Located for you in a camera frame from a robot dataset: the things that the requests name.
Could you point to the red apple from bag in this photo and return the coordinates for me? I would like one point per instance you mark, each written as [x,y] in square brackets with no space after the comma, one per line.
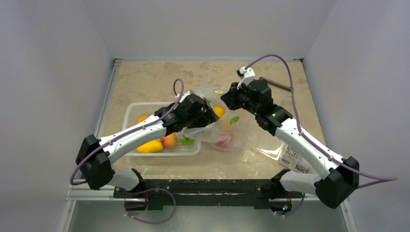
[228,138]

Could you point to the peach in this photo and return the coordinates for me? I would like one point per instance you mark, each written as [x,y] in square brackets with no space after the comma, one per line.
[169,141]

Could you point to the yellow mango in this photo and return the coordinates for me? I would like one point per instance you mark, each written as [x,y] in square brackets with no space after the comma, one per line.
[153,146]

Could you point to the black clamp tool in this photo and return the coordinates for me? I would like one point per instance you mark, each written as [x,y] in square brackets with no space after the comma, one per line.
[276,84]

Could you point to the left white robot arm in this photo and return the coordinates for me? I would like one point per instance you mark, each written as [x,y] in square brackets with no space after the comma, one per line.
[97,156]

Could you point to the orange mango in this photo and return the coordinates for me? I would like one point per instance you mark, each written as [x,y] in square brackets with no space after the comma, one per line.
[142,119]

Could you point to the black base frame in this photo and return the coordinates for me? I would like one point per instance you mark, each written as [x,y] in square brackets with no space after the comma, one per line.
[258,193]

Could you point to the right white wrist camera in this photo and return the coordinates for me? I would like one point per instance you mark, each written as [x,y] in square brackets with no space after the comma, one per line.
[246,76]

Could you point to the green grapes bunch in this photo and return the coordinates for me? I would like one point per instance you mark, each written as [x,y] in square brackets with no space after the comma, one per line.
[187,141]

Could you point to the white plastic basket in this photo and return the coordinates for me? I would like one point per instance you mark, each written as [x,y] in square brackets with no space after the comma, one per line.
[139,109]

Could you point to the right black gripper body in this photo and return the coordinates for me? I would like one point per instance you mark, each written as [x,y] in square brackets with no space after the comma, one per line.
[234,97]

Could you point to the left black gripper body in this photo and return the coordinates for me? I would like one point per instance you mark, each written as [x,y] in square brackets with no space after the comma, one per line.
[201,119]

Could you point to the clear printed plastic bag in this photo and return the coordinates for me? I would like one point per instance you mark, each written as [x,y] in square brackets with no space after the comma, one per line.
[237,121]

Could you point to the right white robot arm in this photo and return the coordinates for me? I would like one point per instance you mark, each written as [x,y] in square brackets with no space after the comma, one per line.
[337,177]

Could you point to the yellow lemon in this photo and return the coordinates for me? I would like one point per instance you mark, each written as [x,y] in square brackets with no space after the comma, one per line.
[219,111]

